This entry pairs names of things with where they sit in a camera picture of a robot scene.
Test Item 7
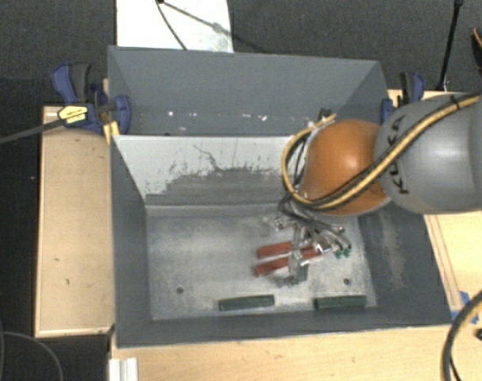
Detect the red-brown flat block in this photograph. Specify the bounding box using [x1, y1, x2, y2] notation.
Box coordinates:
[252, 256, 306, 278]
[256, 240, 326, 260]

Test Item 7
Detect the dark green flat block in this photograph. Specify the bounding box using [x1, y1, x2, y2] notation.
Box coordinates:
[217, 294, 276, 313]
[313, 294, 368, 311]

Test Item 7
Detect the grey metal bin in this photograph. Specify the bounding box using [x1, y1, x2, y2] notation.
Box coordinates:
[105, 44, 453, 348]

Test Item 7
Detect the pale wood board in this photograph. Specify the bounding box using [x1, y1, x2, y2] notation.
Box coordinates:
[33, 105, 117, 339]

